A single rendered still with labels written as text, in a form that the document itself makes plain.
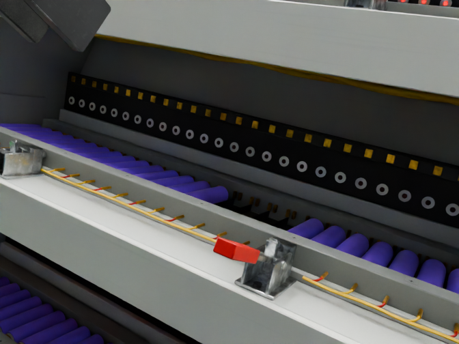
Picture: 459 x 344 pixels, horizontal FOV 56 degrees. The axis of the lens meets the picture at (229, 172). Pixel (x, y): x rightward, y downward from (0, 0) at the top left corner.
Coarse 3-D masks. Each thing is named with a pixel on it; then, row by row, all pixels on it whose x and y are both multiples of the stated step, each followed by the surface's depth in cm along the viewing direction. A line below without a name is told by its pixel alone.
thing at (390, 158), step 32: (96, 96) 58; (128, 96) 55; (160, 96) 53; (192, 128) 51; (224, 128) 49; (256, 128) 47; (288, 128) 45; (256, 160) 47; (320, 160) 44; (352, 160) 42; (384, 160) 41; (416, 160) 39; (352, 192) 42; (416, 192) 40; (448, 192) 38; (448, 224) 38
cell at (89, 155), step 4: (88, 152) 47; (92, 152) 47; (96, 152) 48; (100, 152) 48; (104, 152) 48; (108, 152) 49; (112, 152) 49; (116, 152) 50; (84, 156) 46; (88, 156) 46; (92, 156) 46; (96, 156) 47; (100, 156) 47; (104, 156) 48; (108, 156) 48; (112, 156) 49
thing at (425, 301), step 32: (0, 128) 48; (64, 160) 42; (96, 192) 37; (128, 192) 38; (160, 192) 36; (192, 224) 35; (224, 224) 33; (256, 224) 33; (320, 256) 30; (352, 256) 30; (352, 288) 28; (384, 288) 28; (416, 288) 27; (416, 320) 26; (448, 320) 26
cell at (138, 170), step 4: (124, 168) 43; (128, 168) 44; (132, 168) 44; (136, 168) 44; (140, 168) 45; (144, 168) 45; (148, 168) 46; (152, 168) 46; (156, 168) 47; (160, 168) 47; (128, 172) 43; (132, 172) 43; (136, 172) 44; (140, 172) 44; (144, 172) 45; (148, 172) 45
